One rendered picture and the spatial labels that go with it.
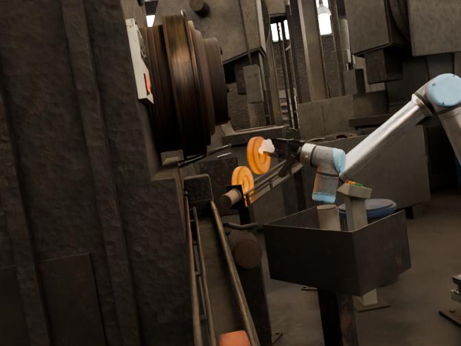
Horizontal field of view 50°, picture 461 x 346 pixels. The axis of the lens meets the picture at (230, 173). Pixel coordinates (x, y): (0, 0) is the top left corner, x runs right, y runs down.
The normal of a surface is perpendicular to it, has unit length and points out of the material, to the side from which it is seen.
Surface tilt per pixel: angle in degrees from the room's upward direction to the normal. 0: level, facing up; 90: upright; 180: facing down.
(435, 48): 90
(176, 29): 48
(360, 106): 90
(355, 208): 90
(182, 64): 80
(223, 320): 6
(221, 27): 90
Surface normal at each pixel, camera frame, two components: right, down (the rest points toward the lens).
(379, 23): -0.89, 0.21
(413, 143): 0.35, 0.04
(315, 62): 0.10, 0.08
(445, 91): -0.29, 0.00
